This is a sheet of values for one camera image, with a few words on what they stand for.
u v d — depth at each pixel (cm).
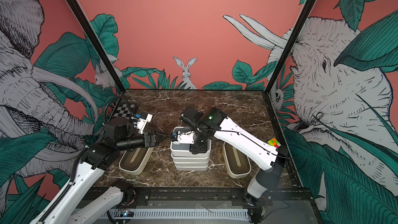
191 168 80
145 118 62
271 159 41
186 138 58
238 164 80
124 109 99
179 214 70
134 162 80
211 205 72
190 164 75
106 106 103
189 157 70
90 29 86
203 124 45
